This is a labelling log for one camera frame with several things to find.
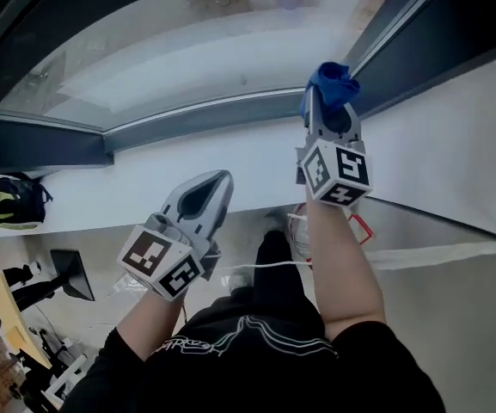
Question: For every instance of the person's right grey shoe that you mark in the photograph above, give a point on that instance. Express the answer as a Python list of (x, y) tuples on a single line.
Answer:
[(277, 220)]

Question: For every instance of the person's grey shoe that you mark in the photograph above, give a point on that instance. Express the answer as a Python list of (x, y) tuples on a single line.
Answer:
[(238, 281), (277, 220)]

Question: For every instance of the green black backpack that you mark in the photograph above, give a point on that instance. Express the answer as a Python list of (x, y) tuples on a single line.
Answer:
[(11, 205)]

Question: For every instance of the blue cloth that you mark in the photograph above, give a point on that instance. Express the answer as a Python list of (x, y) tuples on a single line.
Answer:
[(331, 86)]

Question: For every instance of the white windowsill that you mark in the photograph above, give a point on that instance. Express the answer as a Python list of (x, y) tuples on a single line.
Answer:
[(252, 162)]

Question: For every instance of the dark window frame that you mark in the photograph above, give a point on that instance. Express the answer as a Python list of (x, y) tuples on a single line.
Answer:
[(37, 144)]

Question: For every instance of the clear window glass pane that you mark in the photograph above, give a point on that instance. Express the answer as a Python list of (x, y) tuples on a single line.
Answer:
[(187, 50)]

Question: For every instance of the person's black t-shirt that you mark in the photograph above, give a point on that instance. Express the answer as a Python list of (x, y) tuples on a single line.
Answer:
[(252, 372)]

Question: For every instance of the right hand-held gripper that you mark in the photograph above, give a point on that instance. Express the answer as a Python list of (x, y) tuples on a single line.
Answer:
[(342, 170)]

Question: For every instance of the person's left forearm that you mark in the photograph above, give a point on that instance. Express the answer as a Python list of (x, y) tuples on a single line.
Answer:
[(153, 325)]

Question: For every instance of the small wooden block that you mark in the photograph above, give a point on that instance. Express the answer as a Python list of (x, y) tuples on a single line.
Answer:
[(17, 338)]

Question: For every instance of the person's left grey shoe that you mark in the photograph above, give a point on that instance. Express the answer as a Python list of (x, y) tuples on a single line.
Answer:
[(238, 281)]

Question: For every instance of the person's right forearm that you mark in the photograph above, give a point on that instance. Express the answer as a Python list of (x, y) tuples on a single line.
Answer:
[(342, 273)]

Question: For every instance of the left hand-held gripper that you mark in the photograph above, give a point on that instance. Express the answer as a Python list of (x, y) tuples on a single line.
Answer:
[(148, 252)]

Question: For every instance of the person's black trousers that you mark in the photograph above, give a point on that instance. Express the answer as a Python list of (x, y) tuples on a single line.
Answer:
[(282, 273)]

